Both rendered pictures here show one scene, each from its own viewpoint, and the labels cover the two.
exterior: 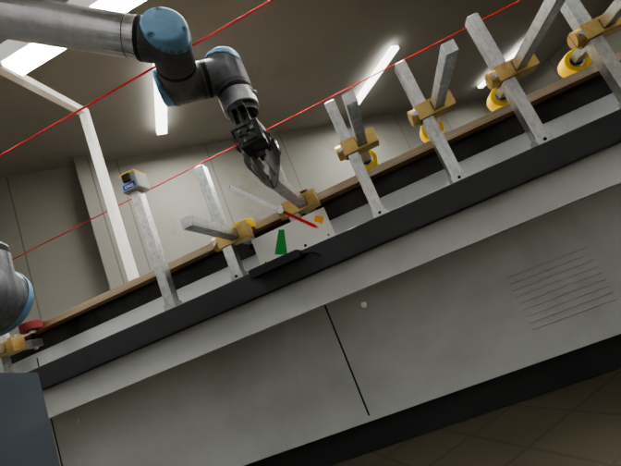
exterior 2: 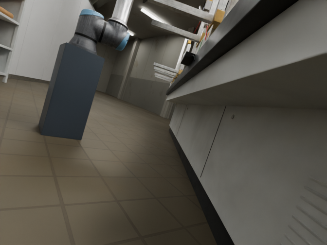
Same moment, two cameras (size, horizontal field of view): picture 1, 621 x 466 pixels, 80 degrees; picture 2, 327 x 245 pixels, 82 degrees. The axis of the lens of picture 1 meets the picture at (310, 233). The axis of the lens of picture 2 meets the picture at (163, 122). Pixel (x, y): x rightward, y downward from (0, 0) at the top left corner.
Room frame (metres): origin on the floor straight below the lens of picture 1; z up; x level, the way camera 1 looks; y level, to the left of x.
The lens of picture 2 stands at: (0.89, -0.84, 0.42)
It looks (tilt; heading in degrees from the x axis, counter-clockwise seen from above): 5 degrees down; 77
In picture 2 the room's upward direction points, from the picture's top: 18 degrees clockwise
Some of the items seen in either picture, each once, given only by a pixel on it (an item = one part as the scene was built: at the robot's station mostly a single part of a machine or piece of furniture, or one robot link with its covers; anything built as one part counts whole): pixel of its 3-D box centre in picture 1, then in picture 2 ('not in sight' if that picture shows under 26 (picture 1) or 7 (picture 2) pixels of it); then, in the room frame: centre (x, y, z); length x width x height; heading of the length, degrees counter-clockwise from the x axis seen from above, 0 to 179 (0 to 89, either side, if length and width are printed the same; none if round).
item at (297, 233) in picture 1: (292, 238); (201, 45); (1.16, 0.06, 0.75); 0.26 x 0.01 x 0.10; 81
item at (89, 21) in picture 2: not in sight; (91, 26); (0.53, 0.62, 0.79); 0.17 x 0.15 x 0.18; 14
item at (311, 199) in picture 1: (298, 205); (216, 23); (1.18, 0.00, 0.84); 0.13 x 0.06 x 0.05; 81
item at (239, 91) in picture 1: (241, 104); not in sight; (0.84, 0.04, 1.05); 0.10 x 0.09 x 0.05; 80
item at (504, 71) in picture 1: (510, 71); not in sight; (1.05, -0.74, 0.94); 0.13 x 0.06 x 0.05; 81
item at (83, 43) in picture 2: not in sight; (84, 44); (0.52, 0.62, 0.65); 0.19 x 0.19 x 0.10
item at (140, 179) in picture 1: (134, 184); (208, 8); (1.26, 0.53, 1.18); 0.07 x 0.07 x 0.08; 81
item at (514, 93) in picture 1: (506, 80); not in sight; (1.05, -0.71, 0.92); 0.03 x 0.03 x 0.48; 81
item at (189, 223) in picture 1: (224, 232); (188, 36); (1.12, 0.25, 0.84); 0.43 x 0.03 x 0.04; 171
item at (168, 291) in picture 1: (154, 248); (196, 43); (1.26, 0.53, 0.92); 0.05 x 0.04 x 0.45; 81
